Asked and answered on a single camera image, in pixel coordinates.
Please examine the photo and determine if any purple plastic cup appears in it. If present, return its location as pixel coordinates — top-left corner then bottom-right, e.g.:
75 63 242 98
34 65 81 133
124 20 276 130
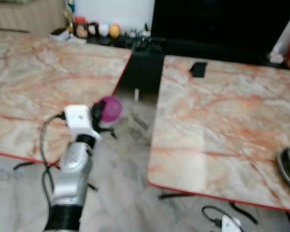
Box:
98 96 124 124

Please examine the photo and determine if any black television stand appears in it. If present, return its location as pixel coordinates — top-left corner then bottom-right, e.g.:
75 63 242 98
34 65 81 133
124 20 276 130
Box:
86 35 287 93

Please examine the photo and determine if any white egg figurine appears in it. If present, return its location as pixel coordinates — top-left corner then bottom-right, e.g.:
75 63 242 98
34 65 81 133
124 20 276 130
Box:
98 22 110 38

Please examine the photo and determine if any orange egg figurine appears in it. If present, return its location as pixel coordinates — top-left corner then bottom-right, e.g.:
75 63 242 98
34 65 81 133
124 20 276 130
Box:
109 24 122 39

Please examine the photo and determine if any dark round figurine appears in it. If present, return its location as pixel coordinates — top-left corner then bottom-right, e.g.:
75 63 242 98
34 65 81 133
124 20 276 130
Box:
88 21 99 37

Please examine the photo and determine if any flat white box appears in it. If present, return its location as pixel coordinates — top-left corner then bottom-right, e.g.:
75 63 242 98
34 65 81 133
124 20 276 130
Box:
50 28 71 41

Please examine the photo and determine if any golden trophy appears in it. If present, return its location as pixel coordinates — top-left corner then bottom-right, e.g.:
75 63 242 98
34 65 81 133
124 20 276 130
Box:
63 6 76 34

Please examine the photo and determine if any small black box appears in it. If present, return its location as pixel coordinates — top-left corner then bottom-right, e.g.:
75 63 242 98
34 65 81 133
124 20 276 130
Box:
189 62 208 78

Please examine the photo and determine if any wooden cabinet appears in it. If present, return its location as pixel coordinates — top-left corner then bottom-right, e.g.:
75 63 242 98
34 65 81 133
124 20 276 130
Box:
0 0 67 35

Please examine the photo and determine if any black television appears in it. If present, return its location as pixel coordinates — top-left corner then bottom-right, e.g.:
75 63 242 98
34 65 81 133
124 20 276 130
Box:
151 0 290 55

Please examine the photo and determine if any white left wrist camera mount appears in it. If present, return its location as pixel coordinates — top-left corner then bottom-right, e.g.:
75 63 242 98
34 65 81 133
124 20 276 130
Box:
64 104 102 141

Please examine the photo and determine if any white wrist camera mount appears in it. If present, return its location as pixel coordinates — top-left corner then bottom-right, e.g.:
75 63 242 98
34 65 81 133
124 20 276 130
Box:
221 215 243 232
64 104 102 141

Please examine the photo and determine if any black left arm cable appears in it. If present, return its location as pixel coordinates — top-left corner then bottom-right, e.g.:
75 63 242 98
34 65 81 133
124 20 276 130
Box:
39 111 67 203

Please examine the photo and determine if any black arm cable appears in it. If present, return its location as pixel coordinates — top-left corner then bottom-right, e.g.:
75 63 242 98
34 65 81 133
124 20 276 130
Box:
201 205 232 229
39 111 67 203

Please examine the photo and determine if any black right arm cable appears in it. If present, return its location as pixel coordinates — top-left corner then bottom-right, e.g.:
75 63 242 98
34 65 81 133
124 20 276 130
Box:
201 205 232 229

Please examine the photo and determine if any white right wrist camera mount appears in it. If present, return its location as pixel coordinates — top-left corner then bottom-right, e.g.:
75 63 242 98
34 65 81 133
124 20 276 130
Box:
221 215 243 232

